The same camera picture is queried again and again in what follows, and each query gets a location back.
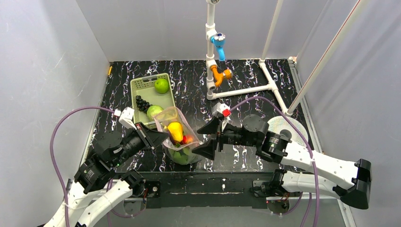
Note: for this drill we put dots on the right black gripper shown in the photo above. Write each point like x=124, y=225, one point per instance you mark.
x=219, y=135

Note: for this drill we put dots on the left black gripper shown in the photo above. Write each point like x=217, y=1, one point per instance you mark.
x=143, y=135

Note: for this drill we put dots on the red pepper toy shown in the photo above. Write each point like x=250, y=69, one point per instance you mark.
x=187, y=139

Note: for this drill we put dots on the clear zip top bag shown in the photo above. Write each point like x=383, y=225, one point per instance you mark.
x=173, y=114

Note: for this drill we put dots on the yellow pear toy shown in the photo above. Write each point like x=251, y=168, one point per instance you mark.
x=176, y=131

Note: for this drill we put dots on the green plastic basket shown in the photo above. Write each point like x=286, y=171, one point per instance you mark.
x=144, y=87

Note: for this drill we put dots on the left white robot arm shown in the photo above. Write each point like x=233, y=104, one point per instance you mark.
x=94, y=175

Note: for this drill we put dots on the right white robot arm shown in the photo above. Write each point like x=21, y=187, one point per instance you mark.
x=347, y=181

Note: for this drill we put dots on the black grapes toy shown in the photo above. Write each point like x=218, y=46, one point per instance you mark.
x=142, y=104

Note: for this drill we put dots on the green lime toy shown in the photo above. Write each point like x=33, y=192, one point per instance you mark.
x=161, y=86

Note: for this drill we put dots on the orange faucet valve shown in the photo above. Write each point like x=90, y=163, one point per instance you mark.
x=220, y=76

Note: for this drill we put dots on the white round perforated plate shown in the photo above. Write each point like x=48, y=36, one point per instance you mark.
x=279, y=125

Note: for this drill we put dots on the blue faucet valve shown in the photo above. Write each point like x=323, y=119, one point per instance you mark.
x=218, y=40

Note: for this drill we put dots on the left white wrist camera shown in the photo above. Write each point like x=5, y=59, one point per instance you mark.
x=125, y=117

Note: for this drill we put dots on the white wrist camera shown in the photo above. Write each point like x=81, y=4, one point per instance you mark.
x=125, y=117
x=222, y=112

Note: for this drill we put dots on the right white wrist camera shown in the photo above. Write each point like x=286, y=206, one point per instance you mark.
x=222, y=112

